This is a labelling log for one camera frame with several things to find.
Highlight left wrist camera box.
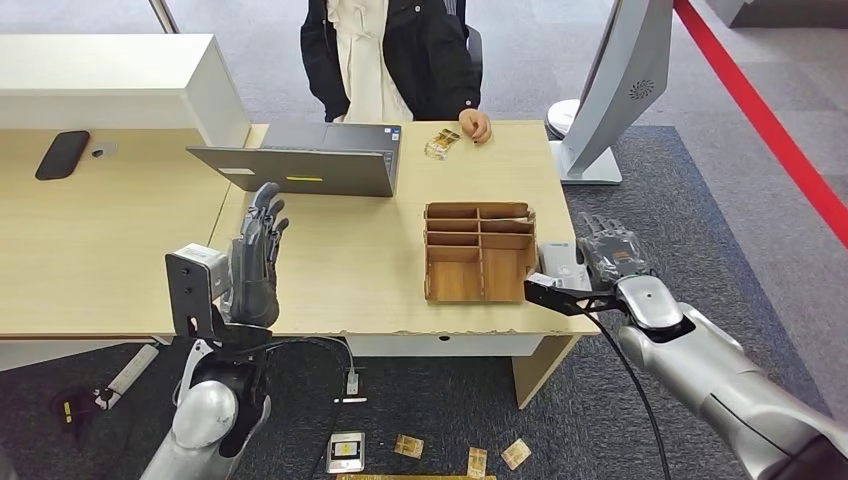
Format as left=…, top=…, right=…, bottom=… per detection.
left=164, top=243, right=230, bottom=340

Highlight black smartphone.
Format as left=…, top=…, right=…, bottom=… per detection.
left=34, top=129, right=92, bottom=181

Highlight white cable plug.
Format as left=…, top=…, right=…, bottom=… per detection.
left=333, top=370, right=368, bottom=405

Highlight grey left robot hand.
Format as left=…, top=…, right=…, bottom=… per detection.
left=228, top=182, right=291, bottom=329

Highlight black chair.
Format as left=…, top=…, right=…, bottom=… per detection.
left=465, top=25, right=485, bottom=87

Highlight black object with yellow label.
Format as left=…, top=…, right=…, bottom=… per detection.
left=51, top=387, right=101, bottom=432

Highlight person's left hand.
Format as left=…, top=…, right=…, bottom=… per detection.
left=458, top=109, right=494, bottom=145

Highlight silver kiosk screen stand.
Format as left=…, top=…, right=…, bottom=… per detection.
left=549, top=0, right=676, bottom=185

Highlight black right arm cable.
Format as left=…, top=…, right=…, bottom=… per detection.
left=582, top=311, right=674, bottom=480

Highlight pale grey card reader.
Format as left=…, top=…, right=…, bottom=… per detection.
left=537, top=241, right=593, bottom=293

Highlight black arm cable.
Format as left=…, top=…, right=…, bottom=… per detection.
left=582, top=311, right=674, bottom=480
left=245, top=336, right=360, bottom=399

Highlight wooden desk leg panel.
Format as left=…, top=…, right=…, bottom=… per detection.
left=511, top=334, right=583, bottom=410

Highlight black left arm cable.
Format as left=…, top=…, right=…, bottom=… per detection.
left=245, top=336, right=360, bottom=399

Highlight wooden compartment organizer box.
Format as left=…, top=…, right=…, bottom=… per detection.
left=423, top=201, right=538, bottom=305

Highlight grey laptop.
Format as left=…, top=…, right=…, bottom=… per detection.
left=186, top=121, right=404, bottom=199

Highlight grey metal pole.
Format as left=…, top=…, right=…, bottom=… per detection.
left=148, top=0, right=181, bottom=34

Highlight grey block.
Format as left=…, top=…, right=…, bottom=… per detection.
left=705, top=0, right=848, bottom=29

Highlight person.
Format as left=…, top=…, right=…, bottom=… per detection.
left=299, top=0, right=485, bottom=125

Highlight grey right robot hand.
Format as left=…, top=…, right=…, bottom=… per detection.
left=574, top=211, right=654, bottom=289

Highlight white power strip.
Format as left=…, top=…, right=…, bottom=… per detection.
left=95, top=343, right=161, bottom=411

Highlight white round base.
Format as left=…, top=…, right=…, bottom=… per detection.
left=546, top=99, right=583, bottom=140

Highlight white and black small device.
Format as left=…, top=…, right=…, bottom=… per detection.
left=325, top=431, right=367, bottom=475

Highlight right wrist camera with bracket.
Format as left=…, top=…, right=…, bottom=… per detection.
left=523, top=272, right=624, bottom=318

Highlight white desk apron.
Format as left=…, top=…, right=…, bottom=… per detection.
left=344, top=334, right=545, bottom=359

